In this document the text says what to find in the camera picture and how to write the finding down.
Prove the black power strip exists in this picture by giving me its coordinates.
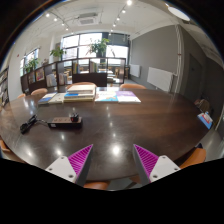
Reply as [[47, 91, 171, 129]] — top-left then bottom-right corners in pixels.
[[47, 117, 82, 129]]

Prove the orange chair left back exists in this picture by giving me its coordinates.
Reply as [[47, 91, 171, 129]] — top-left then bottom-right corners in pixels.
[[31, 88, 48, 96]]

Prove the box with blue items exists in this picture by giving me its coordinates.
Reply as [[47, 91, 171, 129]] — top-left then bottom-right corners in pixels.
[[198, 113, 213, 129]]

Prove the dark wooden bookshelf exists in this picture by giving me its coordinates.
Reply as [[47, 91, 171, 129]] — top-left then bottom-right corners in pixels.
[[21, 57, 126, 94]]

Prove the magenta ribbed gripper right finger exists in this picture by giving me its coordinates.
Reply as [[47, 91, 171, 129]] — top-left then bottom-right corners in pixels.
[[133, 144, 180, 186]]

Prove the orange chair near right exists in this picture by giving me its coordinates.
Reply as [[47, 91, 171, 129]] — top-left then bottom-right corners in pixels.
[[180, 148, 206, 169]]

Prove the orange chair right back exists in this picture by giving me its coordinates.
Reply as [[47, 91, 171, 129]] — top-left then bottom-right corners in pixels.
[[119, 83, 147, 90]]

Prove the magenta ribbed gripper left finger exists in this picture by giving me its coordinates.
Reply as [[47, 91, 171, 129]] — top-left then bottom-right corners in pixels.
[[46, 145, 93, 186]]

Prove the pale green book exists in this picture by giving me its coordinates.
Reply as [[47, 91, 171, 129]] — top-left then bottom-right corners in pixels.
[[49, 93, 65, 104]]

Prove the purple magazine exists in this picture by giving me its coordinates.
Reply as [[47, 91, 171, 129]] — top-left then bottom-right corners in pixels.
[[116, 91, 141, 103]]

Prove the white and teal magazine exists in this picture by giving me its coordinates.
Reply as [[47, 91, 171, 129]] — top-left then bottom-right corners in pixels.
[[95, 91, 118, 102]]

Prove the potted plant far left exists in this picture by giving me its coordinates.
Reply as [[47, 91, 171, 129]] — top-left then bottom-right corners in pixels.
[[24, 58, 40, 73]]

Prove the black coiled power cable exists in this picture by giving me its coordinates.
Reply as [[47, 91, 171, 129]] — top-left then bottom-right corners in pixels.
[[19, 114, 49, 135]]

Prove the blue book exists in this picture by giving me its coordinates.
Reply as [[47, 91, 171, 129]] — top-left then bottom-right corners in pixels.
[[38, 92, 56, 105]]

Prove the small white radiator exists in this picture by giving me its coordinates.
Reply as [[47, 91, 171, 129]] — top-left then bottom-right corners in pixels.
[[130, 64, 141, 77]]

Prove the potted plant on shelf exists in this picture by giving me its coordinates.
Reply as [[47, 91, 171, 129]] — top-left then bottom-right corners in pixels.
[[88, 38, 110, 57]]

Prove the white wall radiator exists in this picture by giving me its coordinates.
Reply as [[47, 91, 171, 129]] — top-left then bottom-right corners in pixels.
[[147, 67, 173, 92]]

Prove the orange chair near bottom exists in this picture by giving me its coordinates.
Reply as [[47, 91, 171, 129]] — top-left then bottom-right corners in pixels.
[[84, 181, 109, 190]]

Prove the stack of books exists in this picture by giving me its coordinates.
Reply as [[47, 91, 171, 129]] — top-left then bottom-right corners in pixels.
[[64, 85, 96, 102]]

